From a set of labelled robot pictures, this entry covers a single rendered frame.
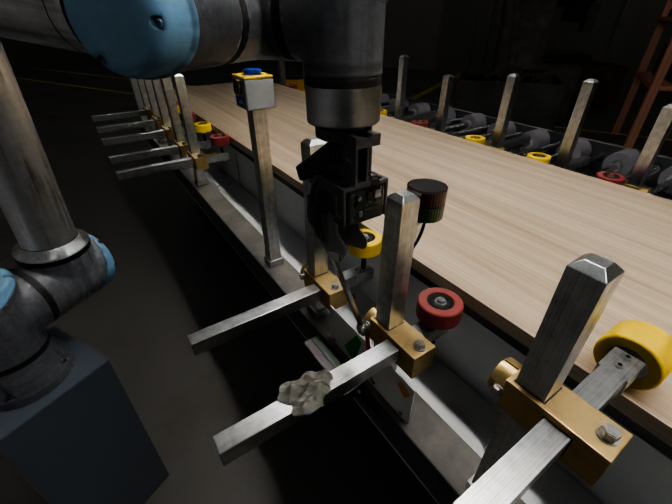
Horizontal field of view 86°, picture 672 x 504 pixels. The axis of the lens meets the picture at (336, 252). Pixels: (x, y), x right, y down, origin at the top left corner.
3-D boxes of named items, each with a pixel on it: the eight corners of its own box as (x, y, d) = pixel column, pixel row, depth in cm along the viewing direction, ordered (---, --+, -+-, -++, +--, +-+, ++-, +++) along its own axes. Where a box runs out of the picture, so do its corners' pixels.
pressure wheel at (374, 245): (378, 286, 84) (382, 245, 78) (344, 283, 85) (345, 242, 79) (379, 267, 91) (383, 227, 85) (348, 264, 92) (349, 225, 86)
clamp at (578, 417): (588, 491, 37) (609, 466, 34) (479, 395, 46) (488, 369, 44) (616, 456, 40) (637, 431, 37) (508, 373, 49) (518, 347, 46)
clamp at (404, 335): (411, 379, 60) (414, 359, 57) (362, 330, 69) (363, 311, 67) (434, 364, 63) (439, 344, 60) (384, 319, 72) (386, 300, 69)
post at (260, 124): (270, 268, 107) (250, 109, 82) (263, 260, 110) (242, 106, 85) (284, 263, 109) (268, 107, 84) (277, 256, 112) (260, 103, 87)
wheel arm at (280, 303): (196, 359, 68) (191, 344, 66) (191, 348, 71) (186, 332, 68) (373, 281, 89) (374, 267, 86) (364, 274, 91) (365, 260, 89)
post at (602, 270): (482, 518, 57) (611, 276, 30) (464, 497, 59) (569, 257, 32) (496, 504, 58) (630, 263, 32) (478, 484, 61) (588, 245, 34)
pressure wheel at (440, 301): (432, 367, 65) (442, 321, 59) (402, 339, 71) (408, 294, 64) (461, 347, 69) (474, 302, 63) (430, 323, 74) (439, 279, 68)
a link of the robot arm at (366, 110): (291, 82, 43) (355, 76, 47) (294, 124, 46) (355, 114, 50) (332, 92, 37) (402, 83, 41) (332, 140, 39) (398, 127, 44)
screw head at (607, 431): (613, 450, 35) (619, 444, 35) (591, 433, 37) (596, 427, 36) (623, 439, 36) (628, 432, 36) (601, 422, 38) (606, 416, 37)
